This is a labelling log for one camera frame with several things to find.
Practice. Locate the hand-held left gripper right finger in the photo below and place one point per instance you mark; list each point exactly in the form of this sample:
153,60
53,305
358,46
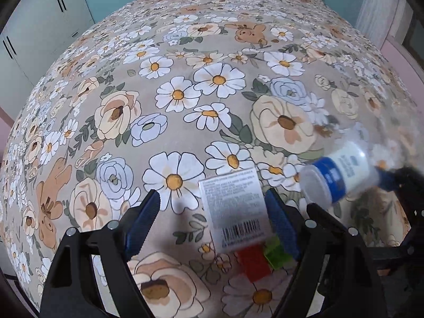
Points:
281,225

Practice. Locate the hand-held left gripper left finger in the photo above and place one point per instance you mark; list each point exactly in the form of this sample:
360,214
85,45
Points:
144,225

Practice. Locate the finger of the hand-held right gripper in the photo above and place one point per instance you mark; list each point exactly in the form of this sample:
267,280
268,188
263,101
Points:
326,215
388,179

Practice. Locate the white bottle with blue label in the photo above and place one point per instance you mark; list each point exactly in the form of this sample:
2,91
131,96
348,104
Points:
344,165

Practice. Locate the small white carton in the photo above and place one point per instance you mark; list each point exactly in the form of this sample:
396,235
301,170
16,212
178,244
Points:
232,202

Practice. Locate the bed with floral sheet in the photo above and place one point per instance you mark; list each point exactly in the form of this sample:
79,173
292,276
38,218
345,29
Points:
212,112

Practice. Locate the window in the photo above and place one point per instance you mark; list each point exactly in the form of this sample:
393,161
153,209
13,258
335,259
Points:
415,36

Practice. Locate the white curtain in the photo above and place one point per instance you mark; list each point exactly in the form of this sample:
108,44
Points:
381,3

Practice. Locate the white wardrobe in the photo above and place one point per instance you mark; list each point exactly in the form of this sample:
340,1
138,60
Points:
39,23

